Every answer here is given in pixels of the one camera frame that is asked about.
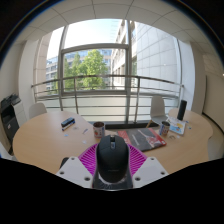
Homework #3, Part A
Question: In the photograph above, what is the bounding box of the black cat-print mouse pad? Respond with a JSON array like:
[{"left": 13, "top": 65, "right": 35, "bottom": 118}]
[{"left": 59, "top": 156, "right": 70, "bottom": 169}]

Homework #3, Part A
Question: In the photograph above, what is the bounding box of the metal balcony railing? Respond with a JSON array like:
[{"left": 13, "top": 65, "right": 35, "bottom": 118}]
[{"left": 30, "top": 74, "right": 185, "bottom": 124}]

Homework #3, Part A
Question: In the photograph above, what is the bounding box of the black office printer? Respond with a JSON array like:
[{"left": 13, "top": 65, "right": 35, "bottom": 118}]
[{"left": 0, "top": 93, "right": 22, "bottom": 144}]

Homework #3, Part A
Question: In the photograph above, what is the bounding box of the black cylindrical speaker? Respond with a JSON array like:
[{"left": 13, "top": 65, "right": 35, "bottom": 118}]
[{"left": 176, "top": 99, "right": 188, "bottom": 122}]

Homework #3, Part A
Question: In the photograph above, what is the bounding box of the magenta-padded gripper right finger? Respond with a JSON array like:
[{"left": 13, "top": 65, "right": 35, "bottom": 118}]
[{"left": 127, "top": 146, "right": 169, "bottom": 188}]

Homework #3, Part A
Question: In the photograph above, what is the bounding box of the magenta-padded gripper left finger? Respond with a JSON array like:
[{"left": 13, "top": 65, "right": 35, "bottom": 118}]
[{"left": 55, "top": 143, "right": 100, "bottom": 189}]

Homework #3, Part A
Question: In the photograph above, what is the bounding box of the red and blue magazine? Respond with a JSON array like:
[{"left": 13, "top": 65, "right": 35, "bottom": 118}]
[{"left": 116, "top": 127, "right": 168, "bottom": 153}]

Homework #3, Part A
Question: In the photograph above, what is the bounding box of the white chair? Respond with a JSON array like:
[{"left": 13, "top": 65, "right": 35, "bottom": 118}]
[
  {"left": 0, "top": 141, "right": 18, "bottom": 162},
  {"left": 27, "top": 101, "right": 48, "bottom": 120},
  {"left": 146, "top": 95, "right": 168, "bottom": 128}
]

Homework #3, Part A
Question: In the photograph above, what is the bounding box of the black computer mouse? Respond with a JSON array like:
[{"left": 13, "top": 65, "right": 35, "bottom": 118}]
[{"left": 93, "top": 134, "right": 133, "bottom": 191}]

